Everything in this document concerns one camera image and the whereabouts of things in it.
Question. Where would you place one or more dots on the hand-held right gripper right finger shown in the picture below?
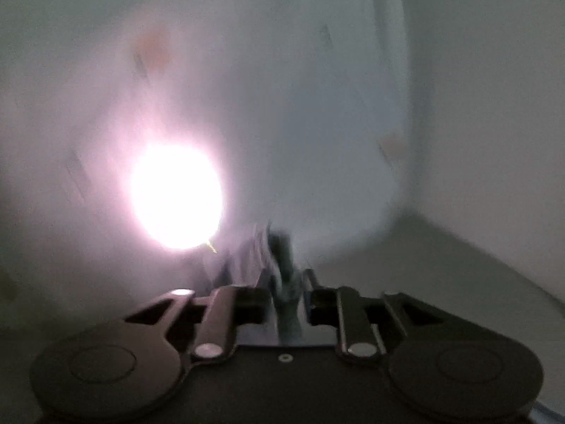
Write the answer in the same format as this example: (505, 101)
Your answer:
(322, 305)

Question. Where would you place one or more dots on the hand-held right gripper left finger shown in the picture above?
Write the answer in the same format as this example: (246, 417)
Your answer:
(258, 304)

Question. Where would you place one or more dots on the light blue jeans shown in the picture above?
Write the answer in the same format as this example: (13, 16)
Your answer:
(284, 269)

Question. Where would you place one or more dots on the grey bed sheet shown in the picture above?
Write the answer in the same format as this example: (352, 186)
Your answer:
(446, 265)

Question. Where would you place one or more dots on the white carrot-print cloth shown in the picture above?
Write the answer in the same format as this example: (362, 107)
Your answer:
(273, 97)

